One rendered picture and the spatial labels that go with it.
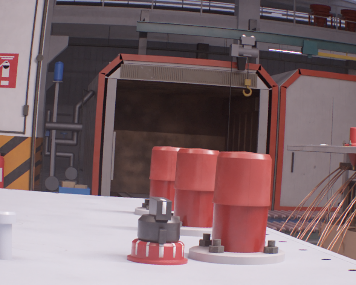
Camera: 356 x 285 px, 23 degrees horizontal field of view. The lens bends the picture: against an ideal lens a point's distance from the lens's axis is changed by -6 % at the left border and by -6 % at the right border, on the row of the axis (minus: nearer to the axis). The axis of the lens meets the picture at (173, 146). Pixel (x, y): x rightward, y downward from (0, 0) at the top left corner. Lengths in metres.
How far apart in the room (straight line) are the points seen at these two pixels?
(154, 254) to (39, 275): 0.20
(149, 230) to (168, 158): 0.70
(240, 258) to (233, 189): 0.09
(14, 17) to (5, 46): 0.42
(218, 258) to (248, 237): 0.05
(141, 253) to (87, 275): 0.14
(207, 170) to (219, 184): 0.31
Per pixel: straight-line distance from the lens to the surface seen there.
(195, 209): 1.41
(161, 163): 1.73
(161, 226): 1.03
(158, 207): 1.02
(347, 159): 4.58
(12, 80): 11.67
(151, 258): 1.03
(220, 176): 1.09
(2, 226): 0.95
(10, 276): 0.85
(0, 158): 11.51
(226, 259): 1.06
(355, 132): 4.03
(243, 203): 1.08
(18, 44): 11.72
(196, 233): 1.38
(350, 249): 4.03
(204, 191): 1.41
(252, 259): 1.06
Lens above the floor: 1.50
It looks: level
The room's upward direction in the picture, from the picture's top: 3 degrees clockwise
